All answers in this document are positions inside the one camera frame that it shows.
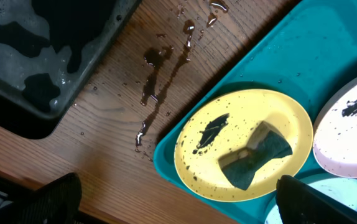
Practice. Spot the teal plastic tray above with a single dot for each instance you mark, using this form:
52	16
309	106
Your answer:
308	56

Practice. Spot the green scrubbing sponge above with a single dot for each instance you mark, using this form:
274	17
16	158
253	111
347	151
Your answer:
266	143

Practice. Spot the white plate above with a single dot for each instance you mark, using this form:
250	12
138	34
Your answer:
335	137

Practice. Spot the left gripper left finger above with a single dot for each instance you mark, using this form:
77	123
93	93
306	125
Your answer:
56	202

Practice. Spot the light blue plate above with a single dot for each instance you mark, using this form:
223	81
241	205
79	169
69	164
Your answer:
343	190

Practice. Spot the yellow-green plate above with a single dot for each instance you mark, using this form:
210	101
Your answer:
224	125

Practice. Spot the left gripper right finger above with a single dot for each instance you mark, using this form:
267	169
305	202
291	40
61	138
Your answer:
298	203

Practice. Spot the black water tray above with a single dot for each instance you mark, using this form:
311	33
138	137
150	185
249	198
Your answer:
48	51

